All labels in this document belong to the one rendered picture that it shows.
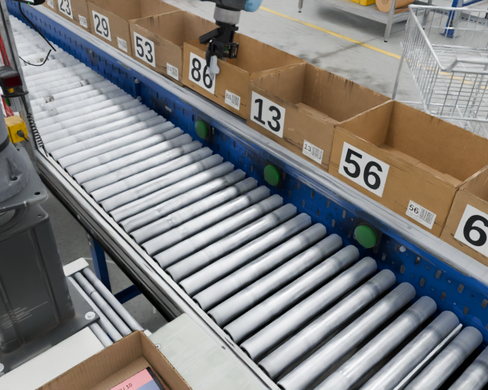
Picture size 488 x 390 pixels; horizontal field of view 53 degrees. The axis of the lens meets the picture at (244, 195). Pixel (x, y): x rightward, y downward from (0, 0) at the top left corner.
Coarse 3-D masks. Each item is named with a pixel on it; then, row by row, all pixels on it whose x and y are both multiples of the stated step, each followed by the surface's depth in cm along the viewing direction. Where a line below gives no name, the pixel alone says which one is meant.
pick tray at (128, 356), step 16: (128, 336) 107; (144, 336) 107; (112, 352) 106; (128, 352) 109; (144, 352) 112; (160, 352) 103; (80, 368) 101; (96, 368) 105; (112, 368) 108; (128, 368) 110; (144, 368) 110; (160, 368) 107; (48, 384) 97; (64, 384) 100; (80, 384) 103; (96, 384) 107; (112, 384) 107; (176, 384) 103
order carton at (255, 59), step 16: (192, 48) 186; (240, 48) 209; (256, 48) 201; (272, 48) 195; (224, 64) 175; (240, 64) 212; (256, 64) 204; (272, 64) 197; (288, 64) 191; (224, 80) 178; (240, 80) 171; (208, 96) 188; (224, 96) 180; (240, 96) 174; (240, 112) 176
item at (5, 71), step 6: (6, 66) 162; (0, 72) 157; (6, 72) 157; (12, 72) 158; (0, 78) 155; (6, 78) 155; (12, 78) 156; (18, 78) 158; (0, 84) 157; (6, 84) 156; (12, 84) 157; (18, 84) 158; (6, 90) 162; (12, 90) 162; (6, 96) 163
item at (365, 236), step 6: (360, 228) 140; (366, 228) 139; (360, 234) 141; (366, 234) 139; (372, 234) 138; (360, 240) 142; (366, 240) 140; (372, 240) 139; (366, 246) 141; (372, 246) 140
